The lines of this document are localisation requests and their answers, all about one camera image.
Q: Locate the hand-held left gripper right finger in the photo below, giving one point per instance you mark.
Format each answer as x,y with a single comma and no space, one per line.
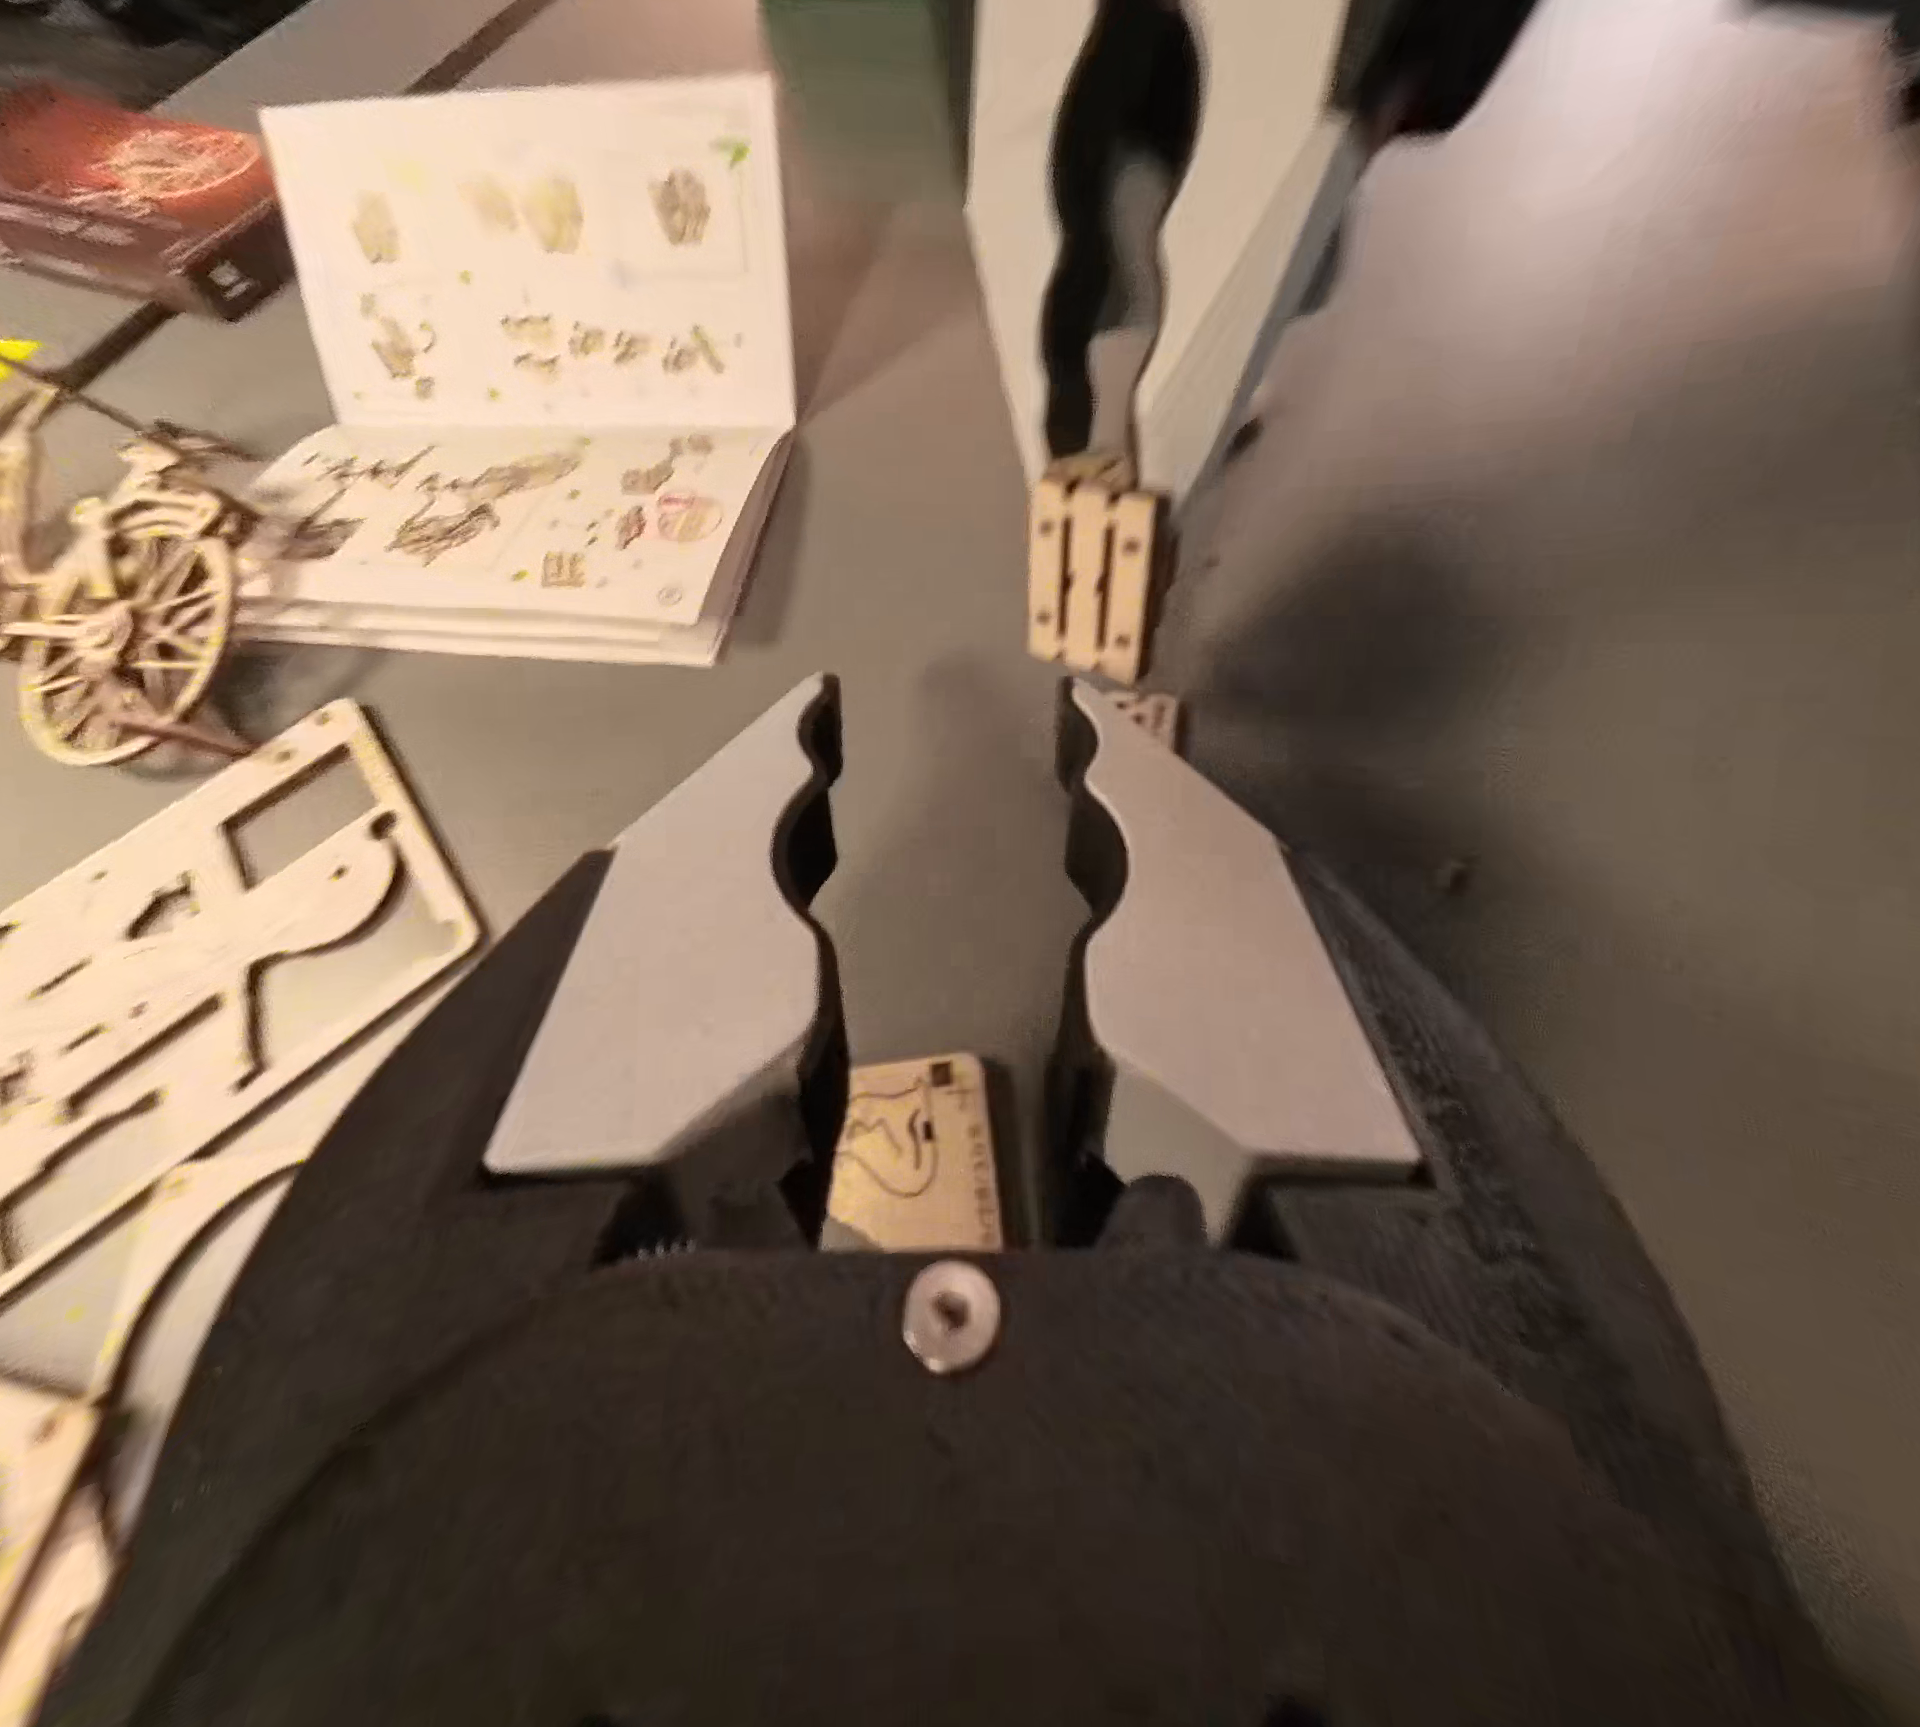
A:
1231,1006

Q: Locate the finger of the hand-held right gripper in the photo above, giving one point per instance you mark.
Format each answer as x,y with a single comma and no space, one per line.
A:
1276,107
1028,185

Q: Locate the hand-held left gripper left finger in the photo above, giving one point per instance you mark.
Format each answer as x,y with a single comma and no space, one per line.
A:
676,993

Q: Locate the small wooden model crate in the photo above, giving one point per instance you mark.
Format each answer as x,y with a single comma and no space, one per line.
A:
1096,572

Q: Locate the wooden parts sheet with cutouts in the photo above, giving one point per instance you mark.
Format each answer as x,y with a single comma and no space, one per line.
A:
428,910

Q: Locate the small wooden model piece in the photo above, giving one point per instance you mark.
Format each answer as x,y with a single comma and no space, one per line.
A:
1152,718

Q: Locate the wooden bicycle model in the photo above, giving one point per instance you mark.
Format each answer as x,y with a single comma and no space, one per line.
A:
113,649

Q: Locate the wooden sheet with ghost drawing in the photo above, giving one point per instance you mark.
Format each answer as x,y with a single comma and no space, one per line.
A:
914,1160

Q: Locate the open instruction booklet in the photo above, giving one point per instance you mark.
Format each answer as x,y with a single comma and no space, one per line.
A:
539,258

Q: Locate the dark red cardboard box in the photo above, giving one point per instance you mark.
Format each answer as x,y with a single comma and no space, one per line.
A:
119,185

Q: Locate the yellow plastic piece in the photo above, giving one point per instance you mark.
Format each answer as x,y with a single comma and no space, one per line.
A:
16,358

